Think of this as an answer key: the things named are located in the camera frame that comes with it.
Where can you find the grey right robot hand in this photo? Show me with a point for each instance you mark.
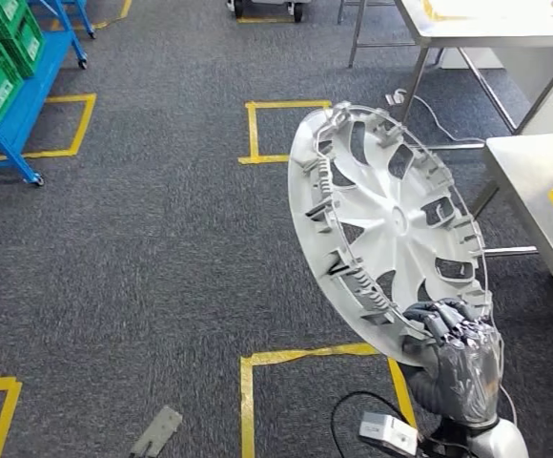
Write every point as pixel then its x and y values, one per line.
pixel 472 379

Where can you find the silver wheel cover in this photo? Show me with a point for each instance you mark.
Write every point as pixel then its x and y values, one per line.
pixel 391 227

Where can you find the steel workbench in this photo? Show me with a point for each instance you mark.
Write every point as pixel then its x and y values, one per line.
pixel 520 177

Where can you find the white power strip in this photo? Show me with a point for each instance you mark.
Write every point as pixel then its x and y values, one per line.
pixel 393 98

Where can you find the steel table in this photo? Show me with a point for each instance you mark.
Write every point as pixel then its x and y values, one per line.
pixel 472 28

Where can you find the grey wheeled cart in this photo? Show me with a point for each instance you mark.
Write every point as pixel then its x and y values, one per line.
pixel 298 11

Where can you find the yellow floor tape strip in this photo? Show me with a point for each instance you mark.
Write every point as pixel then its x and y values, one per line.
pixel 265 19

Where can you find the yellow floor tape square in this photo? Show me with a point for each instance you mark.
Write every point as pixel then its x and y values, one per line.
pixel 125 7
pixel 83 120

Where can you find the blue crate rack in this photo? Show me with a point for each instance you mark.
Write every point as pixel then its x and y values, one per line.
pixel 33 101

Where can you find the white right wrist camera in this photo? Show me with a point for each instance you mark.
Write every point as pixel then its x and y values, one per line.
pixel 386 433

